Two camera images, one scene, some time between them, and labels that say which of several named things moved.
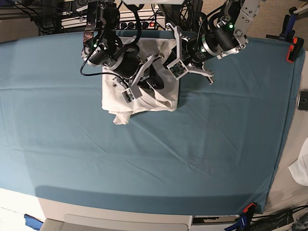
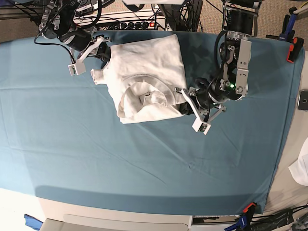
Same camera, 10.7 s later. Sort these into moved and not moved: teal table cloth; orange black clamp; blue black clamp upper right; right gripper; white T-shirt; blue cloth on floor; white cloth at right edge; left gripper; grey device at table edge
Moved: right gripper; white T-shirt; left gripper
Not moved: teal table cloth; grey device at table edge; white cloth at right edge; orange black clamp; blue cloth on floor; blue black clamp upper right
